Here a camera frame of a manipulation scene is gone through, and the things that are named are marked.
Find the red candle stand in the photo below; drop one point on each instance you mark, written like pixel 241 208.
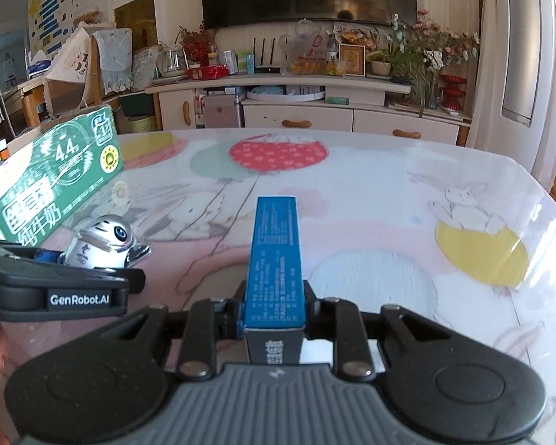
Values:
pixel 453 92

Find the silver penguin toy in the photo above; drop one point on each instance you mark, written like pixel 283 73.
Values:
pixel 108 242

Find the wooden chair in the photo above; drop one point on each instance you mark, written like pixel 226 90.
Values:
pixel 95 61

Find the red snack package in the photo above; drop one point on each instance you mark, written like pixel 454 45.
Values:
pixel 208 72

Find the glass teapot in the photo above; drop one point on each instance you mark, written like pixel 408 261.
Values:
pixel 172 61

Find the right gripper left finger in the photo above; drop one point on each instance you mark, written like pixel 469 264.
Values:
pixel 210 321

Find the wooden picture frame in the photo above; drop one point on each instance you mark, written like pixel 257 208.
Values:
pixel 353 57

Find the plastic bag with food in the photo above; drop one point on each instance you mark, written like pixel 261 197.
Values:
pixel 304 50

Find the blue medicine box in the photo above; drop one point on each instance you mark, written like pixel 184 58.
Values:
pixel 274 311

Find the white tv cabinet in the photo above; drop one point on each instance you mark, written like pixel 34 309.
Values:
pixel 316 102

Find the black wifi router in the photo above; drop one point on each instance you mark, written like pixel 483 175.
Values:
pixel 263 52

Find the pink storage box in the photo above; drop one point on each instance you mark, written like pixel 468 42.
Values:
pixel 222 111

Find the cardboard box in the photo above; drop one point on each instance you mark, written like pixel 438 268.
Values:
pixel 34 133

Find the potted flower plant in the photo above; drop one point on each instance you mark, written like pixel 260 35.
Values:
pixel 418 52

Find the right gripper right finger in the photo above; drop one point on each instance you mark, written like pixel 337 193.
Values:
pixel 339 321

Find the red berry bouquet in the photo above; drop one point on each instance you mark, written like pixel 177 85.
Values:
pixel 197 44

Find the wooden dining table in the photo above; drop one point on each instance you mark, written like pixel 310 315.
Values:
pixel 24 100

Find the green milk carton box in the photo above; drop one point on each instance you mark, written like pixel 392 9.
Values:
pixel 44 183

